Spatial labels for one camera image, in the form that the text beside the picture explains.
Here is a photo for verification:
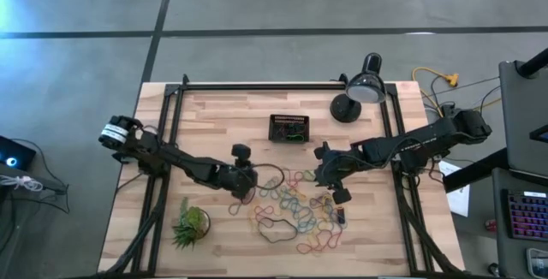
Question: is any green potted succulent plant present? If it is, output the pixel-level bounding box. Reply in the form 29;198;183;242
170;196;212;250

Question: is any large black rubber band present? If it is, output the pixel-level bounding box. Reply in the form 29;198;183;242
256;217;300;245

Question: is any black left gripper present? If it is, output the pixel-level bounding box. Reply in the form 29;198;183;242
216;143;259;201

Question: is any white paper sheet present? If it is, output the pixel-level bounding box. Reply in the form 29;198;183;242
437;160;471;219

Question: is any grey desk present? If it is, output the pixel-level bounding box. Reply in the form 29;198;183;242
491;167;548;279

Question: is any black slotted plastic bin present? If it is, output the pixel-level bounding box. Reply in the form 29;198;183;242
268;114;311;144

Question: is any yellow rubber band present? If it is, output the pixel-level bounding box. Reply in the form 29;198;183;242
249;201;275;234

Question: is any grey desk gadget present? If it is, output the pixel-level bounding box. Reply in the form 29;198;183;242
525;247;548;278

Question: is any backlit keyboard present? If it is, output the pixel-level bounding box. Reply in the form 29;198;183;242
507;191;548;242

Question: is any white cable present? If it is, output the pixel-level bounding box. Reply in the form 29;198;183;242
0;175;45;193

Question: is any yellow extension cord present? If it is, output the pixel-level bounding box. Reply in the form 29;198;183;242
411;67;462;100

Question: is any black beam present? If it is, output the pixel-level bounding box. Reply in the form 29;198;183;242
443;148;510;193

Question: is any black pole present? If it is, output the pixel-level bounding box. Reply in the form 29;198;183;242
515;47;548;79

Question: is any red rubber band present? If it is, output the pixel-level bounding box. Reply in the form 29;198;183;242
295;227;343;255
284;169;306;188
253;205;276;229
241;187;258;205

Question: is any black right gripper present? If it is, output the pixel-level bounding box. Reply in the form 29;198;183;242
313;140;354;205

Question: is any black desk lamp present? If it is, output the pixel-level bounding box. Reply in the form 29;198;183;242
329;51;389;124

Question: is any dark purple rubber band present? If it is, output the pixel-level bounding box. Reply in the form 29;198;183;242
308;195;334;211

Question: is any black aluminium table frame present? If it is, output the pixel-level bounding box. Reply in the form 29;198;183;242
98;73;466;278

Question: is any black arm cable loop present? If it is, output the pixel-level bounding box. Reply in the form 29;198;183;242
252;163;287;191

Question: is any black device with blue light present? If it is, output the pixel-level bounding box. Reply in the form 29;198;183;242
0;135;38;172

